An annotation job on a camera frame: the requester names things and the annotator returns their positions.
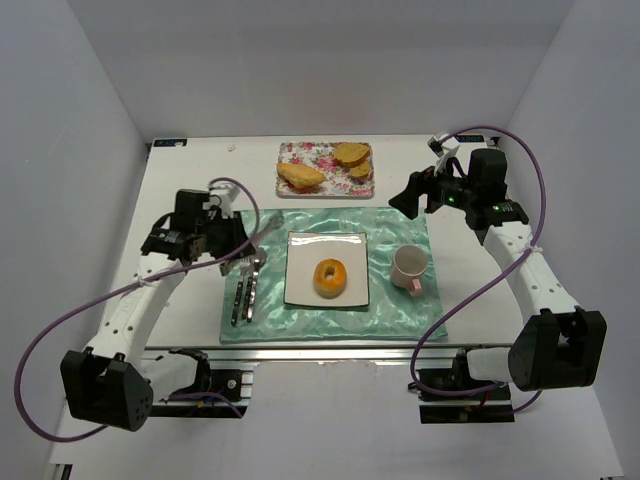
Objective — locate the spoon with patterned handle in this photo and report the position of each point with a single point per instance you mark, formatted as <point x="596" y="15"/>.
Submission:
<point x="251" y="287"/>

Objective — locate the fork with patterned handle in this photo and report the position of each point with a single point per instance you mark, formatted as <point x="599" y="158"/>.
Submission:
<point x="239" y="295"/>

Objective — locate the white square plate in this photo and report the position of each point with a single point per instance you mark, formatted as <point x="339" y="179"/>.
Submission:
<point x="306" y="250"/>

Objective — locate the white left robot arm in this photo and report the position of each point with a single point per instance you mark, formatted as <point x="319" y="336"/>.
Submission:
<point x="108" y="382"/>

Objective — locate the small herb bread slice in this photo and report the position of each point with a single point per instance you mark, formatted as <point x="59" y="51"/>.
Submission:
<point x="361" y="172"/>

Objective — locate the orange ring bagel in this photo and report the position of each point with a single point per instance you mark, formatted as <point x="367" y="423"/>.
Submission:
<point x="330" y="278"/>

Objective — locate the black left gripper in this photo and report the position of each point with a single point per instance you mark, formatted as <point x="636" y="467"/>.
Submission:
<point x="232" y="240"/>

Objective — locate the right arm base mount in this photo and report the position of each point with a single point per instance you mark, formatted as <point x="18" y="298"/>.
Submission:
<point x="486" y="407"/>

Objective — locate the green satin placemat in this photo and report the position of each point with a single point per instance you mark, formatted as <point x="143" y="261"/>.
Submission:
<point x="392" y="313"/>

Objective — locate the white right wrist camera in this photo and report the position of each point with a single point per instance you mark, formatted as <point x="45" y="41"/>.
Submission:
<point x="444" y="146"/>

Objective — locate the floral rectangular tray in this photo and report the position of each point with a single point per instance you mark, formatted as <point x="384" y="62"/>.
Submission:
<point x="319" y="155"/>

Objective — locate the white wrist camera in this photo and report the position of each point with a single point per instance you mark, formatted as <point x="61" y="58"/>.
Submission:
<point x="221" y="196"/>
<point x="444" y="146"/>

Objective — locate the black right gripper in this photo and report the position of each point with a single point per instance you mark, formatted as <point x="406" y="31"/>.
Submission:
<point x="420" y="189"/>

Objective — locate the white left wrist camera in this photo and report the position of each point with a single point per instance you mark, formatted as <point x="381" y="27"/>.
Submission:
<point x="221" y="196"/>

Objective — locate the pink mug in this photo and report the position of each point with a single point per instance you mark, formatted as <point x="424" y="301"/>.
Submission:
<point x="409" y="264"/>

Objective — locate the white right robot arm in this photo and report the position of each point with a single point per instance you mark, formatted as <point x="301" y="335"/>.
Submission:
<point x="561" y="343"/>

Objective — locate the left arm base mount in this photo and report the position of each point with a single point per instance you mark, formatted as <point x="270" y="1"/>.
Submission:
<point x="216" y="392"/>

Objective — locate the oval yellow bread roll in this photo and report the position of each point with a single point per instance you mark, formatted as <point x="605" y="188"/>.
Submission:
<point x="300" y="176"/>

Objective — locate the large herb bread slice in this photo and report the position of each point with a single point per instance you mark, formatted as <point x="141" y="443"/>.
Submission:
<point x="351" y="154"/>

